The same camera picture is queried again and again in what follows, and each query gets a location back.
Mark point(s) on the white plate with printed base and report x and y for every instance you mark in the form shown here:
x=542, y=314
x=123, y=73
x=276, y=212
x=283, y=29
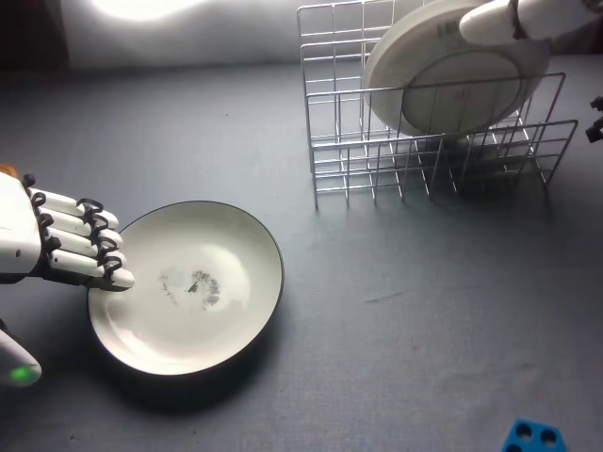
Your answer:
x=447, y=94

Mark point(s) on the white bowl with dark rim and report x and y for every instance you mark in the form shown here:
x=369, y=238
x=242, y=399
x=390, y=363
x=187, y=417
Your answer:
x=198, y=329

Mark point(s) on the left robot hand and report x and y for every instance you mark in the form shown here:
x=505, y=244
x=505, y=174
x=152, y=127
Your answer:
x=19, y=235

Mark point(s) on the grey table cloth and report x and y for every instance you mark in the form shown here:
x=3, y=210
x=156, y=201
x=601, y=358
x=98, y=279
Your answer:
x=377, y=306

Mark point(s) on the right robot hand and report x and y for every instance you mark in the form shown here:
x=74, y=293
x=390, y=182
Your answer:
x=537, y=19

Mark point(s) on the small orange toy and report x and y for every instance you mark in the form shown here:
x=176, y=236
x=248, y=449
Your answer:
x=7, y=168

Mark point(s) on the blue pentagon block with holes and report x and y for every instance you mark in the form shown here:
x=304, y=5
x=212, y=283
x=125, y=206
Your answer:
x=513, y=445

